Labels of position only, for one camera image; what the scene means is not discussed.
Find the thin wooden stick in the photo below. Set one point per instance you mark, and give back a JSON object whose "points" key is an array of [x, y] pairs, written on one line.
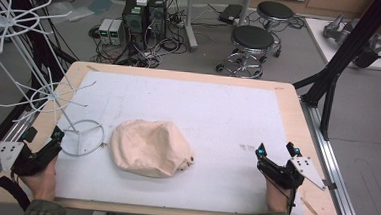
{"points": [[312, 211]]}

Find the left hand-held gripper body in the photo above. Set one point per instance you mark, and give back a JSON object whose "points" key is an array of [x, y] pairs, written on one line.
{"points": [[38, 160]]}

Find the flat black box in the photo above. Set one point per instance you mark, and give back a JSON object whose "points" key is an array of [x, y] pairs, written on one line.
{"points": [[230, 13]]}

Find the white foam mat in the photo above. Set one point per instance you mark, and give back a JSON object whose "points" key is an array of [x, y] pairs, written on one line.
{"points": [[185, 107]]}

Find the cream cloth hat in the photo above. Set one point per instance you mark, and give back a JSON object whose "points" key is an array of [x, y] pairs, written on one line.
{"points": [[149, 148]]}

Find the person's right hand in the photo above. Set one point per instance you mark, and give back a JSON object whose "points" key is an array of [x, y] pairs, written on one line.
{"points": [[277, 198]]}

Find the grey power supply box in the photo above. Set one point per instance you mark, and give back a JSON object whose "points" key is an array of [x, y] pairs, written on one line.
{"points": [[105, 30], [117, 31]]}

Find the black computer tower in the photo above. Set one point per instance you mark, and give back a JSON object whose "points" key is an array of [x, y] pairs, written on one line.
{"points": [[157, 17], [133, 20]]}

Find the black metal frame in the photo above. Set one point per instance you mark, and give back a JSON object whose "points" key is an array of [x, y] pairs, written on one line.
{"points": [[41, 51], [349, 47]]}

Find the white platform board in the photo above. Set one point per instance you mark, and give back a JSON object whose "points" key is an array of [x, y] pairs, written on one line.
{"points": [[319, 35]]}

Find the grey metal table leg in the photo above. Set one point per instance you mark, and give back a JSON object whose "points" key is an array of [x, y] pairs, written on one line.
{"points": [[191, 24]]}

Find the aluminium rail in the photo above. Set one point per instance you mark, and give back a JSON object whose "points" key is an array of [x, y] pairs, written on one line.
{"points": [[17, 128], [333, 169]]}

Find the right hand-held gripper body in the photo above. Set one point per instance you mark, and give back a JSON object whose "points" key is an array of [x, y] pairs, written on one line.
{"points": [[279, 173]]}

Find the black round stool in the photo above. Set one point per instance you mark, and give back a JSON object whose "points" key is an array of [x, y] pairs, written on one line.
{"points": [[252, 37], [274, 9]]}

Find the person's left hand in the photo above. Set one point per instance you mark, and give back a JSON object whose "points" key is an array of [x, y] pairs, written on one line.
{"points": [[42, 183]]}

